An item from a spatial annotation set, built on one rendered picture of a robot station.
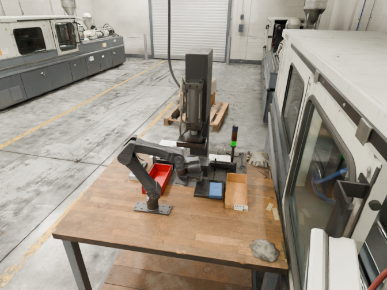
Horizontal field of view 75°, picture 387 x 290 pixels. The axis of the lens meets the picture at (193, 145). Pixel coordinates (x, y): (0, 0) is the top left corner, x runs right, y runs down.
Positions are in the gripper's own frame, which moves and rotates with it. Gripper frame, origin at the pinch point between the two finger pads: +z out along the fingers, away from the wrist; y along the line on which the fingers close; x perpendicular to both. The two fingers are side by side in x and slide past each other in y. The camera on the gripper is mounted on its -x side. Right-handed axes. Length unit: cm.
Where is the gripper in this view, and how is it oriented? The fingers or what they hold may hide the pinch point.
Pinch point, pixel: (185, 182)
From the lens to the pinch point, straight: 142.9
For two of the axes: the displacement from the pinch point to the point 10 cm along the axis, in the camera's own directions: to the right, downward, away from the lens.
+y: 2.5, -8.3, 5.0
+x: -9.6, -1.6, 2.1
